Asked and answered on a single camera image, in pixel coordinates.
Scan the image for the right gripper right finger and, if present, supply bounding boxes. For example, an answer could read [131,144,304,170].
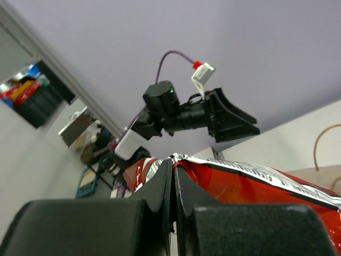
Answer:
[174,167,338,255]

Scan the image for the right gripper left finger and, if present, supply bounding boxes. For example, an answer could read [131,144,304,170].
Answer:
[1,159,172,255]

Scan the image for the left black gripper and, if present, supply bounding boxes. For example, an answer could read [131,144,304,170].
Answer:
[202,88,260,143]

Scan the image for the red Doritos chip bag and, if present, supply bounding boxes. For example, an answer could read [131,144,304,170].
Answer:
[124,154,340,255]

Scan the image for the brown paper bag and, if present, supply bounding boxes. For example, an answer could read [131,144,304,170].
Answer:
[288,123,340,194]

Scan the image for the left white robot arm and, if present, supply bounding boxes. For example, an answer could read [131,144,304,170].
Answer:
[99,81,260,174]

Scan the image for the black storage crate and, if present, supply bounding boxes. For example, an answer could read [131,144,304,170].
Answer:
[1,60,77,129]

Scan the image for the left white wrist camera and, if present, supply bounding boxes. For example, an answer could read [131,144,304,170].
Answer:
[191,61,216,99]

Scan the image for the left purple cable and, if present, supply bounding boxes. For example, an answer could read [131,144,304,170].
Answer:
[121,50,197,139]

